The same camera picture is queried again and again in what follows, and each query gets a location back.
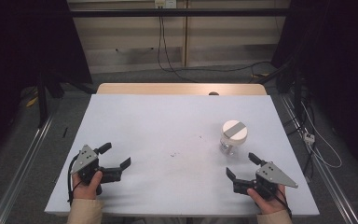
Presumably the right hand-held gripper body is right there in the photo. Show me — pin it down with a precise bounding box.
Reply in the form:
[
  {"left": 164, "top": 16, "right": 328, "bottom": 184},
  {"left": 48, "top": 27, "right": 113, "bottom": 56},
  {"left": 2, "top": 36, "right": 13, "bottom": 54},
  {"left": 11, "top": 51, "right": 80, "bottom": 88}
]
[{"left": 232, "top": 161, "right": 299, "bottom": 200}]

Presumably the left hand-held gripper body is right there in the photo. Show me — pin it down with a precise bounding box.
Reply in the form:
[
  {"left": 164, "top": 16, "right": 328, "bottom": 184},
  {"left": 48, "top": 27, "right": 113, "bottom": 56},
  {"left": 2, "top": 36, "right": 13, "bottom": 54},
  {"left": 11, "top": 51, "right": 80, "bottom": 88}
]
[{"left": 70, "top": 144, "right": 123, "bottom": 196}]

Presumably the clear jar with white lid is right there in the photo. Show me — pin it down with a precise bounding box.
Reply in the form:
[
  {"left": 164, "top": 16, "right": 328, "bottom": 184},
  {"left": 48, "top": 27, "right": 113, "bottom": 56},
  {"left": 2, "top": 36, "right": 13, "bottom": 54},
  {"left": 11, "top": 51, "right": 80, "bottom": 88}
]
[{"left": 218, "top": 119, "right": 249, "bottom": 157}]

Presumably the person's right hand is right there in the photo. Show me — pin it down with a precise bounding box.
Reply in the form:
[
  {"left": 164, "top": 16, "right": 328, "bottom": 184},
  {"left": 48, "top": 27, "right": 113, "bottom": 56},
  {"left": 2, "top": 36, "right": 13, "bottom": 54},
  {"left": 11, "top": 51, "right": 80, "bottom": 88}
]
[{"left": 246, "top": 185, "right": 289, "bottom": 216}]

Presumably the person's left hand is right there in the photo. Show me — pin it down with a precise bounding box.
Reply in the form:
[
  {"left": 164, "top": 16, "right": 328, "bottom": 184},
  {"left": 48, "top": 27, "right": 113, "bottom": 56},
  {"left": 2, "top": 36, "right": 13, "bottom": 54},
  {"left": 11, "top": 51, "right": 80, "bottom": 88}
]
[{"left": 72, "top": 170, "right": 104, "bottom": 201}]

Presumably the white power strip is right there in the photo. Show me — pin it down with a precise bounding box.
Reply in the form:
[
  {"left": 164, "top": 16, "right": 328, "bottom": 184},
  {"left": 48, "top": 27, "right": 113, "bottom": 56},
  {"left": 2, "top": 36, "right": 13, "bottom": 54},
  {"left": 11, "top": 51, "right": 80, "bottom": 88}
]
[{"left": 303, "top": 132, "right": 317, "bottom": 146}]

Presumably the white table mat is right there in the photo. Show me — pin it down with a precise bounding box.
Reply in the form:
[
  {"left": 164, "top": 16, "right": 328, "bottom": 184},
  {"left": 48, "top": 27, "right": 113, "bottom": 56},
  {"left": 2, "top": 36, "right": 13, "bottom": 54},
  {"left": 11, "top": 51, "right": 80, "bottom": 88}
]
[{"left": 44, "top": 93, "right": 321, "bottom": 217}]

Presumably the black metal stand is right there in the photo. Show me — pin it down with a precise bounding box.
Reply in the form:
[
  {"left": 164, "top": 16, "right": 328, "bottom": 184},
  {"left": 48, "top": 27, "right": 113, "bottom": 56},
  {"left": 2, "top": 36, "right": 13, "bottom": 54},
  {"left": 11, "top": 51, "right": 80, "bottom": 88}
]
[
  {"left": 255, "top": 58, "right": 306, "bottom": 123},
  {"left": 36, "top": 70, "right": 64, "bottom": 129}
]

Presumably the yellow tape strip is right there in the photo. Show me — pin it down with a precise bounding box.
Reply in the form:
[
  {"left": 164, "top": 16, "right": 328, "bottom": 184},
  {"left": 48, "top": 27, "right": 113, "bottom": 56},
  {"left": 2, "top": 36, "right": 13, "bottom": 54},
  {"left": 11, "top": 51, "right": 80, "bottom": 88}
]
[{"left": 25, "top": 96, "right": 40, "bottom": 108}]

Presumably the black curtain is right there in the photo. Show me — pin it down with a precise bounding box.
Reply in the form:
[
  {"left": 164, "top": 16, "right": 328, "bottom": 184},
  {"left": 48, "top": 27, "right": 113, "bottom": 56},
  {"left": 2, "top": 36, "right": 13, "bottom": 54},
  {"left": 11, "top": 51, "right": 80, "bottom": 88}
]
[
  {"left": 0, "top": 0, "right": 93, "bottom": 162},
  {"left": 271, "top": 0, "right": 358, "bottom": 175}
]

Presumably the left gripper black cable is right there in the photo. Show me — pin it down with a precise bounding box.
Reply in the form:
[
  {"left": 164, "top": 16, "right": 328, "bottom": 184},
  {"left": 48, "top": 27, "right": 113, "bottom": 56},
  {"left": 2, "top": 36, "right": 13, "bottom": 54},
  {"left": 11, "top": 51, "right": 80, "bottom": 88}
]
[{"left": 67, "top": 153, "right": 82, "bottom": 207}]

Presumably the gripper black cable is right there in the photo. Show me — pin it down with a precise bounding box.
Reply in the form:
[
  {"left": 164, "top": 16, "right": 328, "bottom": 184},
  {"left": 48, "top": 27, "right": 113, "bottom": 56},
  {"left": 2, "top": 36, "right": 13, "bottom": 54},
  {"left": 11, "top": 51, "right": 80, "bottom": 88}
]
[
  {"left": 269, "top": 186, "right": 294, "bottom": 218},
  {"left": 67, "top": 153, "right": 82, "bottom": 207}
]

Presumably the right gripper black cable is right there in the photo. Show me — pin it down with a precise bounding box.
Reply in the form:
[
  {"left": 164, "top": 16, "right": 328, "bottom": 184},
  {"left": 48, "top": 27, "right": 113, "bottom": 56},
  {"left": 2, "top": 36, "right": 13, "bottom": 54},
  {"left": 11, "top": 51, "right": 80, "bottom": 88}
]
[{"left": 269, "top": 186, "right": 294, "bottom": 218}]

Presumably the metal floor rail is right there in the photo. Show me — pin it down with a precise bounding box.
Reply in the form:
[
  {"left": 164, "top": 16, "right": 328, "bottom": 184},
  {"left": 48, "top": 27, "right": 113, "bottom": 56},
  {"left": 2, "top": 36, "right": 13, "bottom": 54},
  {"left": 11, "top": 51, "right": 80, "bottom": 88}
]
[
  {"left": 0, "top": 114, "right": 56, "bottom": 224},
  {"left": 280, "top": 92, "right": 358, "bottom": 224}
]

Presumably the white cable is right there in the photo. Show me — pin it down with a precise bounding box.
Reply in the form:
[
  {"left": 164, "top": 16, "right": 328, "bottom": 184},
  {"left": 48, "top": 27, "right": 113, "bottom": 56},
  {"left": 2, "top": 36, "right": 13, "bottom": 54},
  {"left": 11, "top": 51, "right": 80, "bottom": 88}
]
[{"left": 300, "top": 102, "right": 343, "bottom": 169}]

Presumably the black floor cable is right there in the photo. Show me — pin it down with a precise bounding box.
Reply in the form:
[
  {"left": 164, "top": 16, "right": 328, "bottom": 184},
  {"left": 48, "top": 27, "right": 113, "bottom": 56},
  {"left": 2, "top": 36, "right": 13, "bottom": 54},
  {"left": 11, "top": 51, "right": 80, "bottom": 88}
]
[{"left": 173, "top": 61, "right": 273, "bottom": 77}]

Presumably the black hanging cable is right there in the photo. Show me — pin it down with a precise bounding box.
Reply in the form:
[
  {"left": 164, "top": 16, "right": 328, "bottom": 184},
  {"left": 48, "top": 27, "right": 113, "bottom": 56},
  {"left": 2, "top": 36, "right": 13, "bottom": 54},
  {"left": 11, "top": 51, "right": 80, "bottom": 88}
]
[{"left": 157, "top": 15, "right": 200, "bottom": 84}]

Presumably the black horizontal frame bar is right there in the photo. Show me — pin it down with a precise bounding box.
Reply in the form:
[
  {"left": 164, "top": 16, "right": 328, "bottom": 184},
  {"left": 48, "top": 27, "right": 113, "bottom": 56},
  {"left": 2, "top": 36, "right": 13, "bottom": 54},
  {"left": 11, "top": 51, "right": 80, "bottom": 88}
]
[{"left": 69, "top": 7, "right": 291, "bottom": 19}]

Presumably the white wall socket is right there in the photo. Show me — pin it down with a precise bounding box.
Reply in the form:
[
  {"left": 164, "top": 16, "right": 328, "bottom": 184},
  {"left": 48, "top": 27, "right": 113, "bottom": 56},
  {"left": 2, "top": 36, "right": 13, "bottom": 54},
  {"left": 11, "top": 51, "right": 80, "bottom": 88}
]
[{"left": 154, "top": 0, "right": 178, "bottom": 9}]

